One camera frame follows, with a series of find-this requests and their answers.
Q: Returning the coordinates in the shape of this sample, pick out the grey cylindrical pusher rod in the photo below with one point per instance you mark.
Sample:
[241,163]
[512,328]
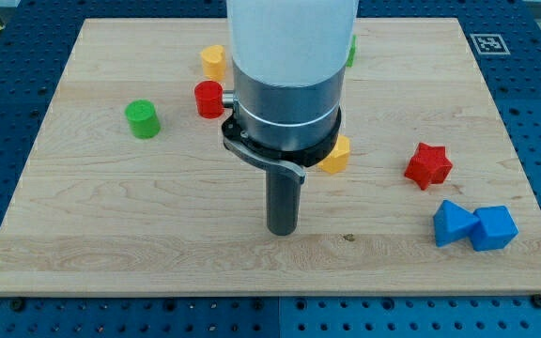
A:
[283,192]

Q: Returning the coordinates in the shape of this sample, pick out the black flange with grey bracket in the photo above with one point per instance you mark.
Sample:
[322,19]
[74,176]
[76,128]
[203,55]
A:
[290,164]

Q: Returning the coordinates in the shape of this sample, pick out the green block behind arm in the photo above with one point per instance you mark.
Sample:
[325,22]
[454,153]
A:
[351,51]

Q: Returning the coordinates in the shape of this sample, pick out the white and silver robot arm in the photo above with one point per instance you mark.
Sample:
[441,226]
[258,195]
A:
[289,59]

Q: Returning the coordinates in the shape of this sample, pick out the red star block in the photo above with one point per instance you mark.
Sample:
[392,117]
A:
[428,165]

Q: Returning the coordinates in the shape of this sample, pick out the blue triangle block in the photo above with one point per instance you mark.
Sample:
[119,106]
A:
[452,223]

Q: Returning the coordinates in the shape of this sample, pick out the yellow hexagon block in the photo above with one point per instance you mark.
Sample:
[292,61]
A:
[337,160]

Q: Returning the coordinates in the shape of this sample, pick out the red cylinder block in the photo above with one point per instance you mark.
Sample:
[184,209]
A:
[209,99]

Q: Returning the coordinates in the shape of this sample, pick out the yellow heart block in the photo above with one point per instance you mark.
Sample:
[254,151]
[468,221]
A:
[213,62]

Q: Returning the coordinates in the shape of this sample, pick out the light wooden board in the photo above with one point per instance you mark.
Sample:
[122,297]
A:
[100,213]

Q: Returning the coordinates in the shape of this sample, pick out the green cylinder block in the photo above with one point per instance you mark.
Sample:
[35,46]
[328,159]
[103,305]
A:
[142,119]

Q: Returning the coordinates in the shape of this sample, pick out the blue cube block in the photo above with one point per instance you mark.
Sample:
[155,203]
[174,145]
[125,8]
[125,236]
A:
[495,230]

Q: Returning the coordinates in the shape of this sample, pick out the white fiducial marker tag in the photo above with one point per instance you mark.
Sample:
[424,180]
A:
[489,44]

